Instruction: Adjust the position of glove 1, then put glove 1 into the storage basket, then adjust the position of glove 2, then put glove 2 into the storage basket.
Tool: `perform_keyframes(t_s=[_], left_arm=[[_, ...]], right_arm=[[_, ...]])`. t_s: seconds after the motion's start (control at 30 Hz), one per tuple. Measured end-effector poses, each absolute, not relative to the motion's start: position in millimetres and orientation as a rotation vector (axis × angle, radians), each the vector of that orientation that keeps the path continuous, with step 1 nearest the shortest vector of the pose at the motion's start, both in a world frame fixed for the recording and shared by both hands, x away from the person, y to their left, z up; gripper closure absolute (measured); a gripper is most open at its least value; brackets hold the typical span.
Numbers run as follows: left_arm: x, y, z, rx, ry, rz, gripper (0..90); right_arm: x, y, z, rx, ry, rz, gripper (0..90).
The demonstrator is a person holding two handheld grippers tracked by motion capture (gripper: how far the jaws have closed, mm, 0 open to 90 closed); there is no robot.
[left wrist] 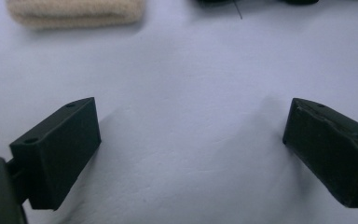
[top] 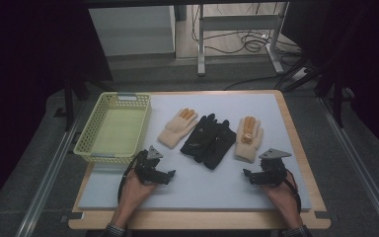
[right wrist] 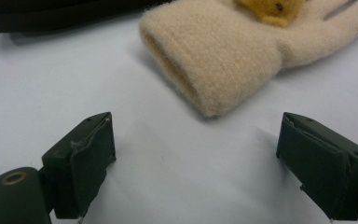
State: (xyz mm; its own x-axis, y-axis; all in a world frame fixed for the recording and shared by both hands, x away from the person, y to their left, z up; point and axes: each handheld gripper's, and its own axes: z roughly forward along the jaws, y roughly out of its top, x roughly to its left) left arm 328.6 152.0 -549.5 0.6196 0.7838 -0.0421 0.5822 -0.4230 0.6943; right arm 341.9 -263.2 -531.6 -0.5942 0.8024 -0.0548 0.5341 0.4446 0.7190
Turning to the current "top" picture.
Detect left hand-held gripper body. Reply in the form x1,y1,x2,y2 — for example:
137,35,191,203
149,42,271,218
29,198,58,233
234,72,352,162
134,145,167,186

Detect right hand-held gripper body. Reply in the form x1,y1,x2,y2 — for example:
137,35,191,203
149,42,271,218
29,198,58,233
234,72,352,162
251,147,292,188

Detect cream glove with orange tag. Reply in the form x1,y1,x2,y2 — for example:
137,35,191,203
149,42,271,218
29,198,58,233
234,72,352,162
234,116,265,164

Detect black glove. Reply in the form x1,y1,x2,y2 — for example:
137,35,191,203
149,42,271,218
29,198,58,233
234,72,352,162
180,113,226,163
202,119,238,171

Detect cream glove with orange fingertips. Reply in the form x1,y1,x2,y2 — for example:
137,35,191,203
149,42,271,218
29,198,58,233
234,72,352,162
157,108,199,150

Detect yellow-green plastic basket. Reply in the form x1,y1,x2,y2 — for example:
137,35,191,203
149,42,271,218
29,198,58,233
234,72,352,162
73,92,153,165

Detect person's right hand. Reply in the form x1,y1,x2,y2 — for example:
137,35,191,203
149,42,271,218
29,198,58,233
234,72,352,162
261,177,299,220

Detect person's left hand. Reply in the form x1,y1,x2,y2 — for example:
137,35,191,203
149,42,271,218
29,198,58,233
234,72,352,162
119,169,159,218

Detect grey foam mat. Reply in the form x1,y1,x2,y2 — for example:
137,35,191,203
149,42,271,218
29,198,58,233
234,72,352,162
78,93,312,211

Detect black metal stand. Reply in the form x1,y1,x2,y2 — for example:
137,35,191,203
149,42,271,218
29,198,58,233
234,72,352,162
282,58,356,129

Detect black tripod stand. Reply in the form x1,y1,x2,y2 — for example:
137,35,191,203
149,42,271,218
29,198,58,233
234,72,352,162
53,75,113,132

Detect white cabinet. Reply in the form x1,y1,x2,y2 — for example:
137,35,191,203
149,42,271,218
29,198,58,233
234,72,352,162
88,4,177,57

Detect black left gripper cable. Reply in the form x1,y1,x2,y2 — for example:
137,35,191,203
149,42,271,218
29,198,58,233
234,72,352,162
117,149,147,203

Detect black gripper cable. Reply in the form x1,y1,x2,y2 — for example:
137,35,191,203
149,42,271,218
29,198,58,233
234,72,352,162
282,169,302,213
117,149,147,203

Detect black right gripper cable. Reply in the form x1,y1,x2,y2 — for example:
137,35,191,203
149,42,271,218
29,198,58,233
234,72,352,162
282,169,302,213

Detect aluminium rail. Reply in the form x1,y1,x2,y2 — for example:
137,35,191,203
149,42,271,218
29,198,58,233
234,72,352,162
319,97,379,236
14,121,80,237

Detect black floor cables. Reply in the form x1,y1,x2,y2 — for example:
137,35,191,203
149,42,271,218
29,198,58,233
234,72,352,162
190,3,307,92

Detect white metal desk frame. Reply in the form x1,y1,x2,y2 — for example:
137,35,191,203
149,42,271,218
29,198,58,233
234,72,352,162
196,2,290,77

